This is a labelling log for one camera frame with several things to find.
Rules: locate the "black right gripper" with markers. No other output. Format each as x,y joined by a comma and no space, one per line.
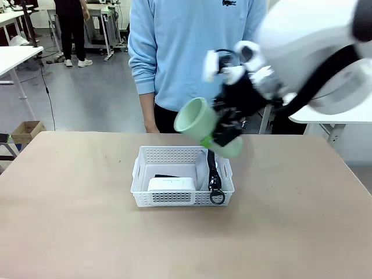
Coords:
244,96

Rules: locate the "pale green plastic cup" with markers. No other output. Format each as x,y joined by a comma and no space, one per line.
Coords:
197,119

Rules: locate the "black stapler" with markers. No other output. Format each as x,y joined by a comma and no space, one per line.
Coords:
167,175

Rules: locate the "white digital alarm clock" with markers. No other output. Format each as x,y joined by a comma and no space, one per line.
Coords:
171,184

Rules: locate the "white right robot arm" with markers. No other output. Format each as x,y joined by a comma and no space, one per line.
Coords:
314,37

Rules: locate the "person's right forearm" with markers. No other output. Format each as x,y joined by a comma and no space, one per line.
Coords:
147,110

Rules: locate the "white perforated plastic basket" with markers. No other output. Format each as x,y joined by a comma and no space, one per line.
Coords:
174,200

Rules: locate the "person's right hand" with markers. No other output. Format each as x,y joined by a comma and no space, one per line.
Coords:
151,128

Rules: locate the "black wristwatch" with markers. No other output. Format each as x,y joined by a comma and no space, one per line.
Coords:
243,124

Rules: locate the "black trousers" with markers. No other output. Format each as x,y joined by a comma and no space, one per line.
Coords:
165,122

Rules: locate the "light blue sweatshirt torso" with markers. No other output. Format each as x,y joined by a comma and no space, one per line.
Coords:
180,52

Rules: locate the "large white side table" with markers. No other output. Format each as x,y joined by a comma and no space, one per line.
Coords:
325,117

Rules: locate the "white background desk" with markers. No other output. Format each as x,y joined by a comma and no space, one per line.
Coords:
101,17

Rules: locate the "background person in black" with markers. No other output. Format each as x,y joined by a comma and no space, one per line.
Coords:
72,26

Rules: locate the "brown cardboard box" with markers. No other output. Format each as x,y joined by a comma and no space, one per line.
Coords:
27,132

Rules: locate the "small white side table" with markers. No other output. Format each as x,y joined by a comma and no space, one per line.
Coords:
14,58

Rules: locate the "black tripod pole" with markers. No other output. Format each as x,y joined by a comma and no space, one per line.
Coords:
29,20

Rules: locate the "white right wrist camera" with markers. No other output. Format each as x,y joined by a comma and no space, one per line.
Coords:
226,61

